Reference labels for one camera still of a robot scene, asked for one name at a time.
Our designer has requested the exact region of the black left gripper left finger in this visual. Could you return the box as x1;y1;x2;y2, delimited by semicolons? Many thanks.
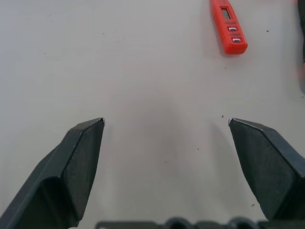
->
0;117;106;229

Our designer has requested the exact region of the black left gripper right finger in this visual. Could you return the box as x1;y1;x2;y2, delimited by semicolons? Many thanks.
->
228;117;305;222

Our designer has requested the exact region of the black orange claw hammer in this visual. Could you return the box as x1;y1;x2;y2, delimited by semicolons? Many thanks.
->
296;0;305;96

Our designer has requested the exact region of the orange voltage tester pen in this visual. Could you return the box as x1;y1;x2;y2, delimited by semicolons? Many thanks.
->
210;0;248;55

